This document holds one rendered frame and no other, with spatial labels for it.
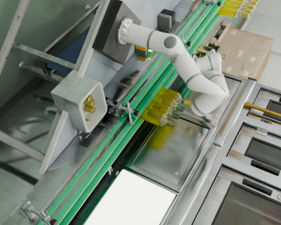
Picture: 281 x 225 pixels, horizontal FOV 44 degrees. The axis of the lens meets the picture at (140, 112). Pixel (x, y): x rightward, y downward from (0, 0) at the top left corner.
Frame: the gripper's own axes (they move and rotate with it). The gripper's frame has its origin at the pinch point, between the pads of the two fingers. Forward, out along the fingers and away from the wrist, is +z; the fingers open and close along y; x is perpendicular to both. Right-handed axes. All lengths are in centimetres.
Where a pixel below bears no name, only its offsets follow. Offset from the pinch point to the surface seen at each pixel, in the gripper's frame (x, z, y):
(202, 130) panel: -14.6, -38.0, -26.4
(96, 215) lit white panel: 21, -86, -71
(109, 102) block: 40, -45, -39
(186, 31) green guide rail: 13.6, 12.9, -2.5
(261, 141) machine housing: -42, -43, -8
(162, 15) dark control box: 31.6, 15.0, -4.5
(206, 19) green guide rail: 0.4, 35.3, 5.8
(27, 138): 60, -36, -97
